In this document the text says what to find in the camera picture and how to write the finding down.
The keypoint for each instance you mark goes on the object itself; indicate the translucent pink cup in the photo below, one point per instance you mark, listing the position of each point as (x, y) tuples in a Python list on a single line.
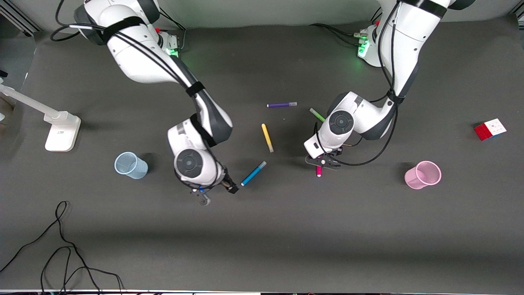
[(413, 178)]

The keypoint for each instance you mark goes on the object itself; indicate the blue marker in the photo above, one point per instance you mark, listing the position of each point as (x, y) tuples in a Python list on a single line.
[(254, 173)]

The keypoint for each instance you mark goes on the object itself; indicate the white stand with base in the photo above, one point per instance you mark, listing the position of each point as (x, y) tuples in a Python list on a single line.
[(61, 135)]

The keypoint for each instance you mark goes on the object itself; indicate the green marker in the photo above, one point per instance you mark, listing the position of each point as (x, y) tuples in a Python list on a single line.
[(316, 114)]

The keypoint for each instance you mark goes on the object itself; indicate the aluminium frame rail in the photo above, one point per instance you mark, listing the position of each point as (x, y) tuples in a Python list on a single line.
[(16, 16)]

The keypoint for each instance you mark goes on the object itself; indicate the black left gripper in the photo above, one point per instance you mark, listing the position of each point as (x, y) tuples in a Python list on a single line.
[(338, 153)]

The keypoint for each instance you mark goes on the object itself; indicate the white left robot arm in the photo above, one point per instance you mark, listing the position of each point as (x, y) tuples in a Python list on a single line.
[(409, 41)]

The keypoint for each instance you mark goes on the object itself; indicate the dark grey table mat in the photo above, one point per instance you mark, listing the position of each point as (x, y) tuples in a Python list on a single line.
[(262, 229)]

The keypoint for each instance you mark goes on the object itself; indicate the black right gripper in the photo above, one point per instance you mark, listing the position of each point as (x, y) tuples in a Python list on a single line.
[(227, 183)]

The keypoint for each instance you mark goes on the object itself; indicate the rubik's cube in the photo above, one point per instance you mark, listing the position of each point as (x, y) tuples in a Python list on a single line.
[(489, 130)]

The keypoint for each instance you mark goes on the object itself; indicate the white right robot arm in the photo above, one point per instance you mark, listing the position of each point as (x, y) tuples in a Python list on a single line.
[(139, 53)]

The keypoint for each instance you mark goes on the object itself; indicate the pink marker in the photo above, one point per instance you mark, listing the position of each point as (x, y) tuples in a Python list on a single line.
[(319, 171)]

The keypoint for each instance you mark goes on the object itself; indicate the purple marker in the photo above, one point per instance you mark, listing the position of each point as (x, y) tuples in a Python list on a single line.
[(280, 105)]

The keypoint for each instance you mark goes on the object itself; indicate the yellow marker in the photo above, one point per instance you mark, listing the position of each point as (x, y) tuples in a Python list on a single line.
[(267, 138)]

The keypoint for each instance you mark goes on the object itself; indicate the translucent blue cup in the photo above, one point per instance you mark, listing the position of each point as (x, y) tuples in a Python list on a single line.
[(139, 170)]

